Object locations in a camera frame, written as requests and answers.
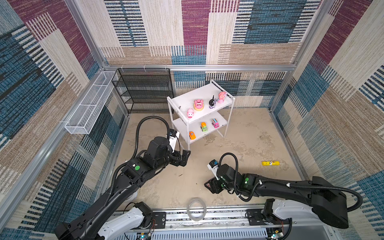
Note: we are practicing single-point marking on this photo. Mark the orange toy car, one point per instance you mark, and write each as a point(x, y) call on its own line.
point(192, 135)

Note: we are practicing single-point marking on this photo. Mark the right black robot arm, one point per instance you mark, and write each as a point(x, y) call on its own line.
point(315, 198)

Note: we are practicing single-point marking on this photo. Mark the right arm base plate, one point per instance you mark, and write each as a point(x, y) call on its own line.
point(257, 217)

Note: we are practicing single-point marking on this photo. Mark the yellow tube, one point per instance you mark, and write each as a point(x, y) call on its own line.
point(270, 163)

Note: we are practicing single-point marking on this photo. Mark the black wire rack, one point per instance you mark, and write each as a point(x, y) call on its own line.
point(144, 90)

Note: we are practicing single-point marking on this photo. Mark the white two-tier shelf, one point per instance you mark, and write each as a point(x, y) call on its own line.
point(179, 105)

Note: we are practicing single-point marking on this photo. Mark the pink pig toy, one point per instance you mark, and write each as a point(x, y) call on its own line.
point(190, 113)

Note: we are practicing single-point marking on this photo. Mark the green toy car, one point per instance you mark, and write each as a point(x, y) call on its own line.
point(204, 127)

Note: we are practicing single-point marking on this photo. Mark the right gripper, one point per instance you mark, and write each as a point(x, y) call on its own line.
point(214, 187)

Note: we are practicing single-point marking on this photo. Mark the white wire basket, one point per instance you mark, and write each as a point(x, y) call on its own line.
point(87, 112)

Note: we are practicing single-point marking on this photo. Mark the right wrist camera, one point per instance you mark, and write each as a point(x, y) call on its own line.
point(213, 166)

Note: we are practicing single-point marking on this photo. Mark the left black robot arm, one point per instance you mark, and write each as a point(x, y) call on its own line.
point(95, 222)

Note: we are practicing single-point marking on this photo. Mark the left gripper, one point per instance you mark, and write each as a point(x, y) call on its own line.
point(176, 161)

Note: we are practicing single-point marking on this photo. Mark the pink toy truck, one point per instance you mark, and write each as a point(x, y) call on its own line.
point(215, 123)

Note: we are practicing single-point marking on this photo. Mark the pink round figure toy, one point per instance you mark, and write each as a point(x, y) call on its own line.
point(221, 97)

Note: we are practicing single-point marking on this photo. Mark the black white kuromi figure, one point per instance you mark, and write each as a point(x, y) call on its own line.
point(212, 102)

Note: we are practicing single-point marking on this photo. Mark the pink bear donut toy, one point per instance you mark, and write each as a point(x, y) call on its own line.
point(199, 105)

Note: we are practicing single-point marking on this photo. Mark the clear tape roll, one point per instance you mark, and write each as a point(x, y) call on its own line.
point(196, 209)

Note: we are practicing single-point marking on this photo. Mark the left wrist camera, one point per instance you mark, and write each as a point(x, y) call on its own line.
point(174, 135)

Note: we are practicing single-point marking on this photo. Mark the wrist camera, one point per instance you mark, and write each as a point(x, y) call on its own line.
point(213, 166)
point(174, 135)

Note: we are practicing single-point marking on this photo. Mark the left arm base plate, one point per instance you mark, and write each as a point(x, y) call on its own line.
point(156, 220)

